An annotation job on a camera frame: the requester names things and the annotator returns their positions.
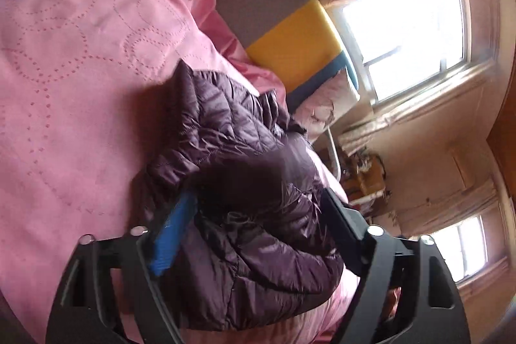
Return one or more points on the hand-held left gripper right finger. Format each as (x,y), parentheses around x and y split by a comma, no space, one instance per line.
(342,223)

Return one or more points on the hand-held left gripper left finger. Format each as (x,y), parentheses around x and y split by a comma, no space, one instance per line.
(173,235)

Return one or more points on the purple puffer jacket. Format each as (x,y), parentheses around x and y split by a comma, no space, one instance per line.
(242,166)

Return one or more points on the cluttered wooden nightstand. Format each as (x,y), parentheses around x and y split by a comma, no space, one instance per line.
(373,178)

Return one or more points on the small window curtain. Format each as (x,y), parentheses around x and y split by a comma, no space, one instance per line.
(455,203)

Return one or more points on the deer print pillow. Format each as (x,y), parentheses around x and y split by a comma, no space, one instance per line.
(322,106)

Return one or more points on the small window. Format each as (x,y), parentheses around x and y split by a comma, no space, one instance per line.
(459,247)

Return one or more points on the pink bedspread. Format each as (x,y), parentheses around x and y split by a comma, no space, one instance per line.
(80,86)

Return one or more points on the grey yellow blue headboard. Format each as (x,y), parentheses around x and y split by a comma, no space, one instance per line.
(294,33)

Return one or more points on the large window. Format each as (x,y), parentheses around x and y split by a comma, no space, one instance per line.
(403,33)

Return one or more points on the grey metal bed rail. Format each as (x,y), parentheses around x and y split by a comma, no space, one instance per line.
(334,154)

